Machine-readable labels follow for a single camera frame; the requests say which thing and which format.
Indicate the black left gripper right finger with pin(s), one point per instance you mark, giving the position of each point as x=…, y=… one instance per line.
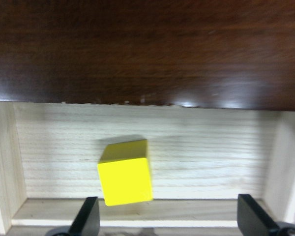
x=252, y=219

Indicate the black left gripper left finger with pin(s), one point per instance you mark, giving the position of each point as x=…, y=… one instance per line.
x=87, y=221

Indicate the yellow block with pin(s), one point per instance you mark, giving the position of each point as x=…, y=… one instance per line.
x=124, y=173

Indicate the light wooden drawer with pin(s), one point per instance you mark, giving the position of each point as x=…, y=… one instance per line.
x=200, y=160

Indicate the dark wooden drawer cabinet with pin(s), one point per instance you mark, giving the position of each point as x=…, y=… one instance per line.
x=193, y=53

